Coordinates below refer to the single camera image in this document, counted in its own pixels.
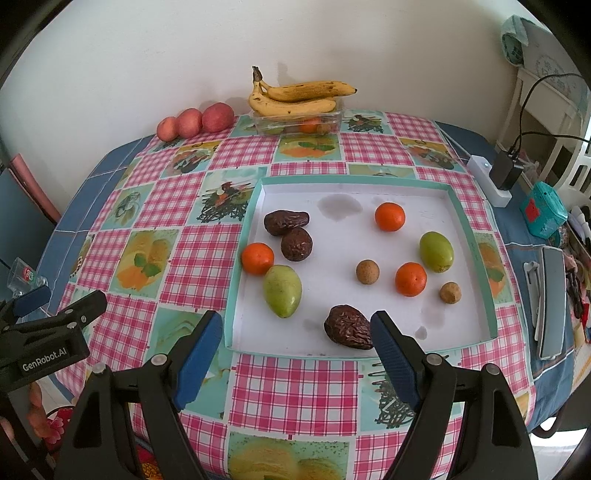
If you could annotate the large red apple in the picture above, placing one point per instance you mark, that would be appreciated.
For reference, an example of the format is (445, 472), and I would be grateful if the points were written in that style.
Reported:
(218, 117)

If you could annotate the grey oblong case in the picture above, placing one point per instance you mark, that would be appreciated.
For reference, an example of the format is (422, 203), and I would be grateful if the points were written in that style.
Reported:
(552, 300)

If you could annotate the teal trimmed printed cover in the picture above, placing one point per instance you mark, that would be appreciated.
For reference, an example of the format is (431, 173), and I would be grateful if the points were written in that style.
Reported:
(549, 60)

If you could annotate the white tray with teal rim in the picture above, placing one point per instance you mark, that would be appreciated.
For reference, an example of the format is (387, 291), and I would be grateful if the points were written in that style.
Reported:
(341, 240)

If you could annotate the blue lined tablecloth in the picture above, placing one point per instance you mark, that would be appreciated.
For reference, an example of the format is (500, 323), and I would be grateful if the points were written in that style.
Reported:
(517, 249)

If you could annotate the white power strip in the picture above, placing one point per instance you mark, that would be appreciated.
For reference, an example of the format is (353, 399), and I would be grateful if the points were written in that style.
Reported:
(480, 168)

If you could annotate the white clip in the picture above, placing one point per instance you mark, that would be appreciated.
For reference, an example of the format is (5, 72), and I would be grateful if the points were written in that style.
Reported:
(533, 300)

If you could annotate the green mango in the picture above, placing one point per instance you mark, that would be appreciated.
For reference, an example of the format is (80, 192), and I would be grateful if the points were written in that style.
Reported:
(436, 251)
(281, 290)

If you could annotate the yellow banana bunch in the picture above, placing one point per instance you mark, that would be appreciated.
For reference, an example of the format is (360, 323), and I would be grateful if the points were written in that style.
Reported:
(295, 107)

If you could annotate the small red apple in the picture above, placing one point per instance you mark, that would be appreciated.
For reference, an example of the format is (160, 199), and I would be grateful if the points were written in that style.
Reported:
(167, 128)

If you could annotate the clear glass mug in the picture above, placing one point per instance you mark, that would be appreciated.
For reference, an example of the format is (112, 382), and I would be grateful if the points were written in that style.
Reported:
(23, 277)

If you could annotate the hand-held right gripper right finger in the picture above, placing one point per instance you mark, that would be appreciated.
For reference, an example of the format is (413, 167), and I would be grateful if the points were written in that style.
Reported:
(392, 355)

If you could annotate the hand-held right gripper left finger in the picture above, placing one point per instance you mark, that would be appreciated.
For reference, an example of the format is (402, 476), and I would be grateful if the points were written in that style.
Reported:
(201, 355)

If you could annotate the white wooden chair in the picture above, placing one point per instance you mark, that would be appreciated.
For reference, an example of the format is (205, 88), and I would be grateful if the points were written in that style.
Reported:
(561, 138)

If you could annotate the pile of small accessories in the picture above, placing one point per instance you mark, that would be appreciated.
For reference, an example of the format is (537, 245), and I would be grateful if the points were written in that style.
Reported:
(579, 277)

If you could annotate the small brown longan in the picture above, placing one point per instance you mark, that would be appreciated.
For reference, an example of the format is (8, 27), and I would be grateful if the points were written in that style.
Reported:
(368, 272)
(450, 292)

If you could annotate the clear plastic container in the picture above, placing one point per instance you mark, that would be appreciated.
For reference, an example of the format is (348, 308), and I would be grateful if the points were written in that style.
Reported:
(268, 125)

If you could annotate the teal box with red label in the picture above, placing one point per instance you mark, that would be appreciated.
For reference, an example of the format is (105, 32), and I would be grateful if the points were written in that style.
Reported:
(542, 212)

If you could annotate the dark brown avocado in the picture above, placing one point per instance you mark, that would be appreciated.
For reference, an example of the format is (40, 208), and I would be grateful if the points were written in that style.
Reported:
(285, 223)
(348, 326)
(297, 243)

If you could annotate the pink checked printed tablecloth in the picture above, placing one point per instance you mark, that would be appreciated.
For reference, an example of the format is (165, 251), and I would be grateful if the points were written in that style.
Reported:
(286, 392)

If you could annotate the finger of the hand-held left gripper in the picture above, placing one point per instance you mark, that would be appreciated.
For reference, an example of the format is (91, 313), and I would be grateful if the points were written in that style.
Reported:
(83, 309)
(32, 297)

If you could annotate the pink board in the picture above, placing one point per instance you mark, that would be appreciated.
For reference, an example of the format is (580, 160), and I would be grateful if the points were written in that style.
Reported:
(34, 187)

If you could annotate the medium red apple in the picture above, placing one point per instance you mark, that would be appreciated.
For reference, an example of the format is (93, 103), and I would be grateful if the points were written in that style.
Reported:
(189, 122)

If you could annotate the black charger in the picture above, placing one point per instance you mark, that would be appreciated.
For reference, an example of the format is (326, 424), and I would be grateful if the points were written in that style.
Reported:
(504, 171)

